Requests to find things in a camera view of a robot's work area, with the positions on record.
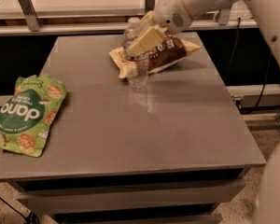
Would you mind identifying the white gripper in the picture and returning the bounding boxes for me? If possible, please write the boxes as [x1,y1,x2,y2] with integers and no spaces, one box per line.
[126,0,237,56]

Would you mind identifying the clear plastic water bottle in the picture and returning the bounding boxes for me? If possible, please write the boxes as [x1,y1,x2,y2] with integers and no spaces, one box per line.
[122,17,149,91]

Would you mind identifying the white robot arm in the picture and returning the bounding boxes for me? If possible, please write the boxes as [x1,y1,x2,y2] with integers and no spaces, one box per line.
[126,0,280,224]

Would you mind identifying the brown yellow snack bag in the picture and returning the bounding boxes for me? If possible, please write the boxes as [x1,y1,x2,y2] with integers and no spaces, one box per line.
[109,35,200,78]

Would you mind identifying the green rice chip bag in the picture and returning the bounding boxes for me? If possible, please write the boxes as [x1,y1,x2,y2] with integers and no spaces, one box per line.
[0,75,66,157]

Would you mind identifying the grey cabinet drawer front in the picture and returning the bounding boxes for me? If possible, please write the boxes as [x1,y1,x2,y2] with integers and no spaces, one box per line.
[18,178,245,215]

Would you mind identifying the metal rail shelf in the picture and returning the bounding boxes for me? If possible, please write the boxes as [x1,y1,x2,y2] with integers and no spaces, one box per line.
[0,12,258,36]

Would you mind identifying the right metal bracket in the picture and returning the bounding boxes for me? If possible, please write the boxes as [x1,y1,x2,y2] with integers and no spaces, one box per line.
[216,8,231,25]

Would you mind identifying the left metal bracket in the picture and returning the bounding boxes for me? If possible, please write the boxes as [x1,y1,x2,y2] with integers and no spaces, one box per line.
[18,0,41,32]

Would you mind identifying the black cable at right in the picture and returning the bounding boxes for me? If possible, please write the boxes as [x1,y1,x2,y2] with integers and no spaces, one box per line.
[223,16,273,115]

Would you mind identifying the black cable at floor left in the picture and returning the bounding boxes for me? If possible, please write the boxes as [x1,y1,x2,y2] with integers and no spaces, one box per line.
[0,190,40,224]

